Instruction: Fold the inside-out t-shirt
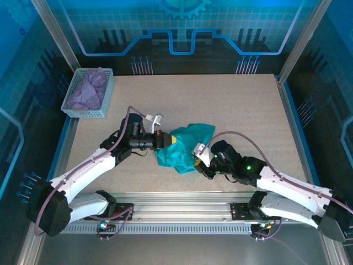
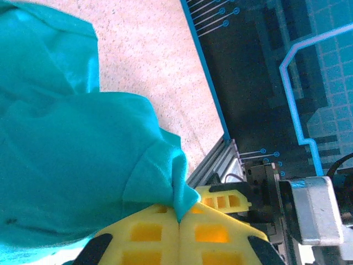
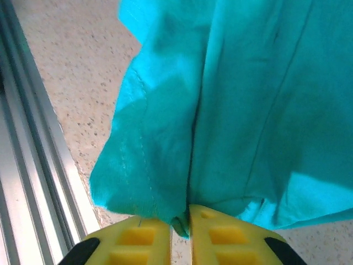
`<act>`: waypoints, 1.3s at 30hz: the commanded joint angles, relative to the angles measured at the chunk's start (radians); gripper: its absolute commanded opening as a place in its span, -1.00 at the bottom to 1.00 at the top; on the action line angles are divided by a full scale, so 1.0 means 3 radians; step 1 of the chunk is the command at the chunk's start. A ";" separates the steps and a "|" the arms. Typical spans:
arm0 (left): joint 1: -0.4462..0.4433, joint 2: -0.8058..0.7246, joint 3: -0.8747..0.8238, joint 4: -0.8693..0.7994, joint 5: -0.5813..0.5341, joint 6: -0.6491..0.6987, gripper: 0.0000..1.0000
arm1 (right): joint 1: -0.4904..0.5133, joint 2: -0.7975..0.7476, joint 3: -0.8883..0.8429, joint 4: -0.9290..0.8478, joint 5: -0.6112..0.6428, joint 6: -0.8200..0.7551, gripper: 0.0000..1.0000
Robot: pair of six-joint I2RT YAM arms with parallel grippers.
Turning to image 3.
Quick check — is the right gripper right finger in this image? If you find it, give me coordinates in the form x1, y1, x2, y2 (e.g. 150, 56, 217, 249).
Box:
190, 203, 308, 265

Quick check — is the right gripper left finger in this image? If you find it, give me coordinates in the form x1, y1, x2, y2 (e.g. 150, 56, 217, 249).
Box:
62, 216, 173, 265

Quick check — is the teal t-shirt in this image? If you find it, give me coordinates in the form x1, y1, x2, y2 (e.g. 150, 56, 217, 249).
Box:
89, 0, 353, 238

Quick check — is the aluminium mounting rail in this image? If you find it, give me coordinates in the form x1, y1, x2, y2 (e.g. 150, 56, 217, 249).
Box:
0, 0, 101, 265

